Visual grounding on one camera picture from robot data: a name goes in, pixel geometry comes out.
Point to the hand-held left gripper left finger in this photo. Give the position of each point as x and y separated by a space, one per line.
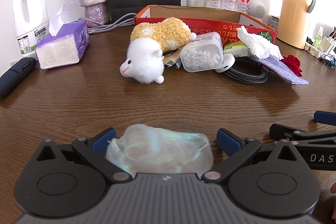
103 141

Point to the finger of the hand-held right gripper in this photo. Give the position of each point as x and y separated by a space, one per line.
283 132
325 117

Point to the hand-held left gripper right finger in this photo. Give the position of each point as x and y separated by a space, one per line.
228 142

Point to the iridescent clear plastic wrap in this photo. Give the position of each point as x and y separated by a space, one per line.
157 150

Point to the purple knitted cloth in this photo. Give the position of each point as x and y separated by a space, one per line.
281 67

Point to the clear cotton swab box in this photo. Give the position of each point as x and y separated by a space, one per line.
202 56

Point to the white tissue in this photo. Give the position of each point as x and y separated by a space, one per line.
257 45

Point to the green packet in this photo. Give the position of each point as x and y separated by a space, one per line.
236 49

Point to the white and yellow plush alpaca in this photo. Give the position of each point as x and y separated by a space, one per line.
147 56

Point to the snack wrapper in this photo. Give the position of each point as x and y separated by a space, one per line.
172 60

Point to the red cardboard box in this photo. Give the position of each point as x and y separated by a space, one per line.
210 26

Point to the person's right hand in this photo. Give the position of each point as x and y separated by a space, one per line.
334 195

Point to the red artificial rose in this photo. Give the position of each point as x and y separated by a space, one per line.
292 62

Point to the white power strip with chargers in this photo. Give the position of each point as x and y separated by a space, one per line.
326 44

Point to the small green spray bottle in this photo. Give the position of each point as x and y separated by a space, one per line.
318 37

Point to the white round case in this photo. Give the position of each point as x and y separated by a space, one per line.
225 61

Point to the purple tissue pack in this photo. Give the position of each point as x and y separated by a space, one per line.
65 45

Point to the small grey tin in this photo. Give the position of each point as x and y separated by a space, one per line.
274 22

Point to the yellow thermos jug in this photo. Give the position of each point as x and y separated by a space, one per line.
294 11

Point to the dark blue case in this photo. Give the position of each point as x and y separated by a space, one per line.
15 74

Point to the white round speaker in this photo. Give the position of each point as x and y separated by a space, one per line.
258 10

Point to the white plastic jug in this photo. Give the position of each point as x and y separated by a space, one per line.
39 3

